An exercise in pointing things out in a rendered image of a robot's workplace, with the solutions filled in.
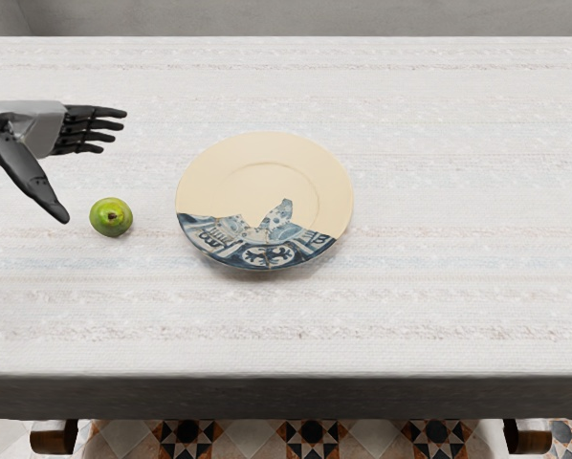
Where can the cream plate with blue pattern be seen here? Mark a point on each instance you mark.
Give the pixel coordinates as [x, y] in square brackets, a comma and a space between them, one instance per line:
[262, 191]

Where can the green pear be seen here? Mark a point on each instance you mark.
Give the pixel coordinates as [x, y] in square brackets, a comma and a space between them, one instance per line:
[110, 218]

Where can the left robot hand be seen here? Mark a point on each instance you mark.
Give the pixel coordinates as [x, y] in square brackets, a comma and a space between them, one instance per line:
[37, 126]

